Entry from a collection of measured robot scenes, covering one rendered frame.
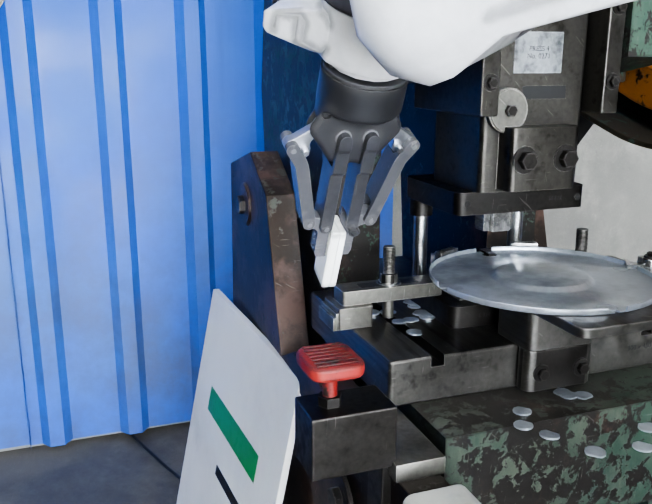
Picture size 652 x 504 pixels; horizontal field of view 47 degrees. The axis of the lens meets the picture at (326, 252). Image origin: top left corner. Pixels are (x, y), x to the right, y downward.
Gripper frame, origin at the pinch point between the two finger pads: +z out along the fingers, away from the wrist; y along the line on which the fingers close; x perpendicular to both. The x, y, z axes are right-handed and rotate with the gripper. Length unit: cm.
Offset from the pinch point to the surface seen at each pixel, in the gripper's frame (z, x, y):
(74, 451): 135, 80, -29
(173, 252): 89, 107, 1
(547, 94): -6.7, 19.5, 34.5
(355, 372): 9.0, -8.3, 1.6
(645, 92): 2, 35, 66
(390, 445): 17.5, -11.8, 6.0
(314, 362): 9.2, -6.2, -2.1
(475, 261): 16.7, 14.6, 28.9
